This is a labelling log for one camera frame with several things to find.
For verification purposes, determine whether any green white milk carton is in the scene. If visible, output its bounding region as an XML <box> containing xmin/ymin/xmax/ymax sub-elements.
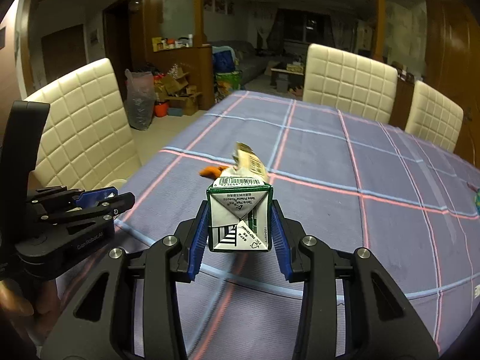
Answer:
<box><xmin>207</xmin><ymin>175</ymin><xmax>272</xmax><ymax>253</ymax></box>

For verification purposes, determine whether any beige paper wrapper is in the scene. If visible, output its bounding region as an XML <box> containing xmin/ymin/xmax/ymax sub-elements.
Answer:
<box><xmin>233</xmin><ymin>142</ymin><xmax>269</xmax><ymax>182</ymax></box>

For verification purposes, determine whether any person's left hand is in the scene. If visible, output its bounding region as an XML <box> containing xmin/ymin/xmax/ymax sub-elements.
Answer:
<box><xmin>1</xmin><ymin>280</ymin><xmax>61</xmax><ymax>344</ymax></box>

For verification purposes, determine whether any cream chair left side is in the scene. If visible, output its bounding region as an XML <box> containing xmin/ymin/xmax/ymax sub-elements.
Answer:
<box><xmin>26</xmin><ymin>58</ymin><xmax>142</xmax><ymax>190</ymax></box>

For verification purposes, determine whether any cream chair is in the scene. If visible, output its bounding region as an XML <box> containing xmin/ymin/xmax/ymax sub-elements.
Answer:
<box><xmin>26</xmin><ymin>58</ymin><xmax>142</xmax><ymax>190</ymax></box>
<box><xmin>404</xmin><ymin>80</ymin><xmax>464</xmax><ymax>153</ymax></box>

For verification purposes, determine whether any orange bucket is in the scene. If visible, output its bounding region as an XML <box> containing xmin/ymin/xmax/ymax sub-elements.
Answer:
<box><xmin>154</xmin><ymin>102</ymin><xmax>169</xmax><ymax>118</ymax></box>

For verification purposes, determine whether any grey plastic bag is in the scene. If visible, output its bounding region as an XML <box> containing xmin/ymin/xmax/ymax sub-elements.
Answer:
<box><xmin>124</xmin><ymin>69</ymin><xmax>157</xmax><ymax>131</ymax></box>

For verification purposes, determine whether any orange peel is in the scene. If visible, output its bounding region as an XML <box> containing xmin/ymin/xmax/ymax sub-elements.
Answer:
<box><xmin>199</xmin><ymin>166</ymin><xmax>229</xmax><ymax>180</ymax></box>

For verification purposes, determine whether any pile of cardboard boxes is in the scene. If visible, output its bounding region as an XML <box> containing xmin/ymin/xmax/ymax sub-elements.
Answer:
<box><xmin>154</xmin><ymin>63</ymin><xmax>202</xmax><ymax>117</ymax></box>

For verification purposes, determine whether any teal beaded pouch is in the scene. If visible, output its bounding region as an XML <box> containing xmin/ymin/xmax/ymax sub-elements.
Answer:
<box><xmin>474</xmin><ymin>190</ymin><xmax>480</xmax><ymax>213</ymax></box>

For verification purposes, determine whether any wooden partition counter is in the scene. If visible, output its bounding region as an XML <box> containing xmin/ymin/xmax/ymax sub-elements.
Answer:
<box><xmin>142</xmin><ymin>0</ymin><xmax>215</xmax><ymax>111</ymax></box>

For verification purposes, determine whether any colourful printed bag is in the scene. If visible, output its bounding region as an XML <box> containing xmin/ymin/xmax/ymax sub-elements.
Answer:
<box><xmin>214</xmin><ymin>71</ymin><xmax>242</xmax><ymax>102</ymax></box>

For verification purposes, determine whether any blue bag on sofa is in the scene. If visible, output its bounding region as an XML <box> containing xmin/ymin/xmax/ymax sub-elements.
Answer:
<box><xmin>212</xmin><ymin>46</ymin><xmax>236</xmax><ymax>73</ymax></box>

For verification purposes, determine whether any cream chair far right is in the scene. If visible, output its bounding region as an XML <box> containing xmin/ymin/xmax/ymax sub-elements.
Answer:
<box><xmin>404</xmin><ymin>80</ymin><xmax>464</xmax><ymax>153</ymax></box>

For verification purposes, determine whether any dark coffee table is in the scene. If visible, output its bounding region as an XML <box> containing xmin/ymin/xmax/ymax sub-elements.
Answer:
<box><xmin>270</xmin><ymin>62</ymin><xmax>304</xmax><ymax>93</ymax></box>

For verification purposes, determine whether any cream chair far end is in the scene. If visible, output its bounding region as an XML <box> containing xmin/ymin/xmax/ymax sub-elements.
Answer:
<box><xmin>303</xmin><ymin>44</ymin><xmax>398</xmax><ymax>124</ymax></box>

